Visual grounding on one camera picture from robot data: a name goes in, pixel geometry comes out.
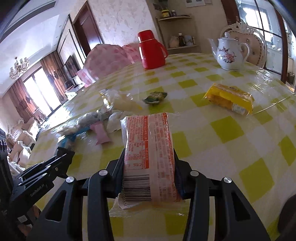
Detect yellow biscuit pack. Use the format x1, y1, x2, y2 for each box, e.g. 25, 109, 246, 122
203, 83, 254, 116

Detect cream ornate dining chair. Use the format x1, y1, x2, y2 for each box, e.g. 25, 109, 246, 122
220, 20, 267, 68

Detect yellow checkered tablecloth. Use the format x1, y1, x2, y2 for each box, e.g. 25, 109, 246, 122
29, 53, 295, 240

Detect small green candy wrapper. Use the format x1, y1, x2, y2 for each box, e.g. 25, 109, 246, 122
143, 91, 168, 105

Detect white floral teapot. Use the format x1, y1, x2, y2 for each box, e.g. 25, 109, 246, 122
208, 32, 250, 71

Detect corner wall shelf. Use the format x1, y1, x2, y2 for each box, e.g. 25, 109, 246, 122
156, 15, 201, 54

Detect crystal chandelier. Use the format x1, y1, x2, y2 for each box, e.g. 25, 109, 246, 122
9, 57, 30, 80

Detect blue striped snack packet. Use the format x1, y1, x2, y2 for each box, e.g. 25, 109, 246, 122
58, 126, 90, 151

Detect red thermos jug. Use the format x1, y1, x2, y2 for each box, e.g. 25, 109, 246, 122
137, 30, 169, 69

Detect beige leather dining chair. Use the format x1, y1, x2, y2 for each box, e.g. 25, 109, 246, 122
6, 118, 39, 169

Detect pink checkered covered chair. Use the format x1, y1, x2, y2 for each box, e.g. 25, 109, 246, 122
77, 43, 142, 87

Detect pink small snack packet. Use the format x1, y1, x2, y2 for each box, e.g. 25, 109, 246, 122
90, 121, 111, 145

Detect pink wafer cracker pack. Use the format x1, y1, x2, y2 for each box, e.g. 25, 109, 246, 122
109, 113, 187, 217

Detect clear bag white rolls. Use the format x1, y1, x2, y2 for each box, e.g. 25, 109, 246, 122
100, 89, 142, 113

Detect wall television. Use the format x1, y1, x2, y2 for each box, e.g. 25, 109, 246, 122
63, 56, 78, 80

